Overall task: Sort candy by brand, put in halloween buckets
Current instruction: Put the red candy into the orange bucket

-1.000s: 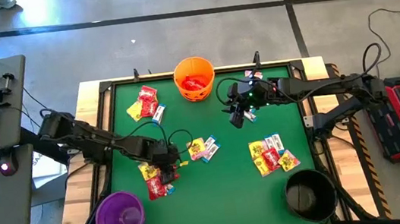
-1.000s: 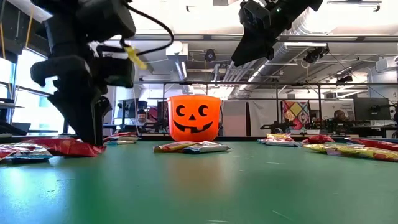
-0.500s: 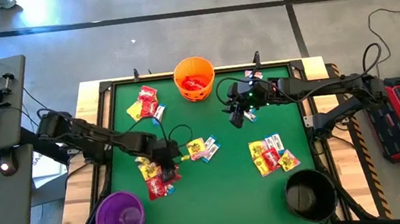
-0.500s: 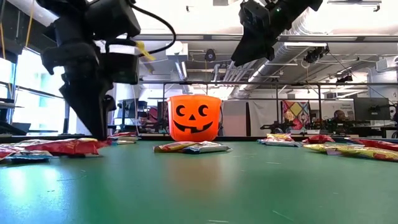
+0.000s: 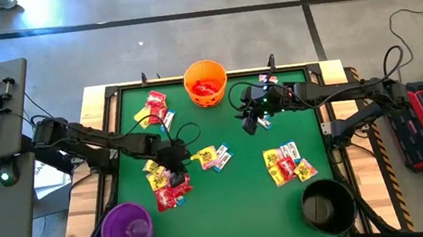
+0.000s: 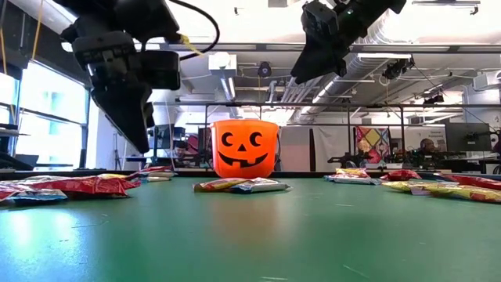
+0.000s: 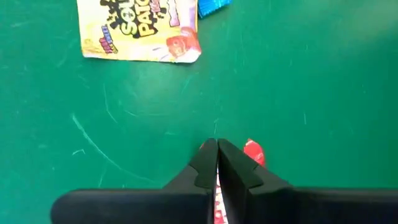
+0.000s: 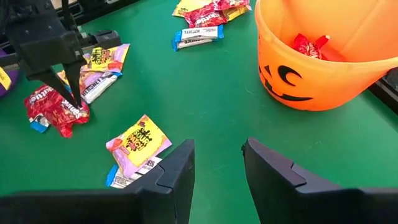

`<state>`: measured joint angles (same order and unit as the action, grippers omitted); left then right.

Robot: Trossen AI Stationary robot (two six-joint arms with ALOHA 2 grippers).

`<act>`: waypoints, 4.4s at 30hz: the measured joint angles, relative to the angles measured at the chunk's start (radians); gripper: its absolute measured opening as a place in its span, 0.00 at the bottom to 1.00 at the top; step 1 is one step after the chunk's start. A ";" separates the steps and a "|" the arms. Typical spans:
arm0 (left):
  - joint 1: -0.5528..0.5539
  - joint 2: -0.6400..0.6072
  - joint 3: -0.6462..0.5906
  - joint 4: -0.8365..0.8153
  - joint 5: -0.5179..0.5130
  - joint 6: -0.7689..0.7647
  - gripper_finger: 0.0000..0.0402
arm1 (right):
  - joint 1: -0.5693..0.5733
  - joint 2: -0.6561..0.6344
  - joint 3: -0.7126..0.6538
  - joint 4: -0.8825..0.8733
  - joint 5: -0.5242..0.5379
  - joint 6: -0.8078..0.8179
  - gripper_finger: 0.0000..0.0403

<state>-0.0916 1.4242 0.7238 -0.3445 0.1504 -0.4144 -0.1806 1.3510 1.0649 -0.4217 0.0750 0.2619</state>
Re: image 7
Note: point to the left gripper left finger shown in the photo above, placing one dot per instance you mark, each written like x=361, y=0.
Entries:
x=140, y=205

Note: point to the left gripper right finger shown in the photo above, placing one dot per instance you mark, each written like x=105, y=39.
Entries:
x=280, y=205

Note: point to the red candy packet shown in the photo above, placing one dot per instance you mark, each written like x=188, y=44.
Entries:
x=255, y=152

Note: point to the white blue Hershey's bar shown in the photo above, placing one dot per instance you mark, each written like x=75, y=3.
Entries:
x=213, y=6

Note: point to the green table mat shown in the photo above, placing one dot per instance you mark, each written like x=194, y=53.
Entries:
x=311, y=93

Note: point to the yellow Sour Patch Kids packet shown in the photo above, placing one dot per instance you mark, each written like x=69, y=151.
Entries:
x=140, y=31

